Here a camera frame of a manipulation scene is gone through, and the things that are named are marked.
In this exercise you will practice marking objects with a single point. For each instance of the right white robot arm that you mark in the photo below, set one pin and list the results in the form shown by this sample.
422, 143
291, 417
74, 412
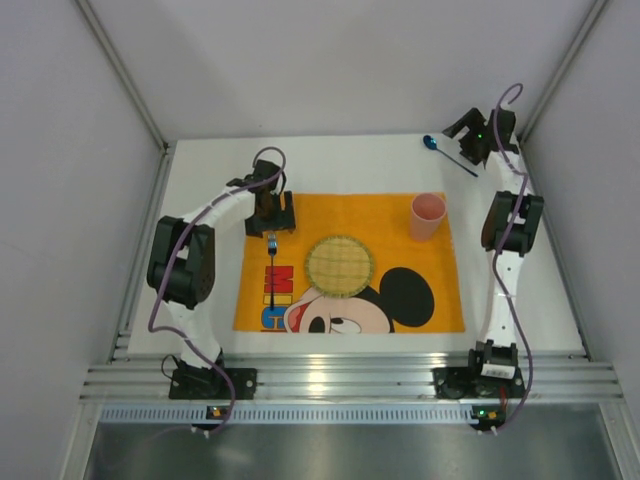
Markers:
508, 233

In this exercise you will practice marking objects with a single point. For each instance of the yellow woven round plate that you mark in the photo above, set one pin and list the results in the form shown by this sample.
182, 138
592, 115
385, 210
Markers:
339, 266

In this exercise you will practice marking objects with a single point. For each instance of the aluminium mounting rail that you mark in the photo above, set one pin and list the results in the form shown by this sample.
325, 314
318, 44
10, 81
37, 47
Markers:
333, 378

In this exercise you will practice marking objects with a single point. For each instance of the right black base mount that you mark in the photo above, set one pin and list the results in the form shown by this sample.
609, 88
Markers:
455, 382

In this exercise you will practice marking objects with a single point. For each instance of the orange cartoon mouse placemat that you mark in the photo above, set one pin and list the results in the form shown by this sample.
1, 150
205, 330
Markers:
414, 288

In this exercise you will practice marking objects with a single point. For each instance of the pink plastic cup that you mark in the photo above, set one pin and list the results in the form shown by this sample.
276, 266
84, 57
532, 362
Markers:
427, 211

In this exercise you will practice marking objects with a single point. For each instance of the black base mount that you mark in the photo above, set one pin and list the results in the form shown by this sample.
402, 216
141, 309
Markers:
455, 382
193, 383

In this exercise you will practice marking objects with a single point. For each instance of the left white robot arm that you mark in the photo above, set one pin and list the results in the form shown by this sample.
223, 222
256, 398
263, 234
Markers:
182, 265

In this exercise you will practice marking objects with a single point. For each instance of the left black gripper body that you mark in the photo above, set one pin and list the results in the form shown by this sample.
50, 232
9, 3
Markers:
270, 225

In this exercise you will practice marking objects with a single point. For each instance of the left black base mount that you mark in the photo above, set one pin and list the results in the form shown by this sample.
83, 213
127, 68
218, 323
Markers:
193, 383

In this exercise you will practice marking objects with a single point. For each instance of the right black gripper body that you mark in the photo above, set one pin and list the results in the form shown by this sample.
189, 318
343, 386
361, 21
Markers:
463, 127

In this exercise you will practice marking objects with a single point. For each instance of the grey slotted cable duct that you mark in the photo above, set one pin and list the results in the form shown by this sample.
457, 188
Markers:
307, 414

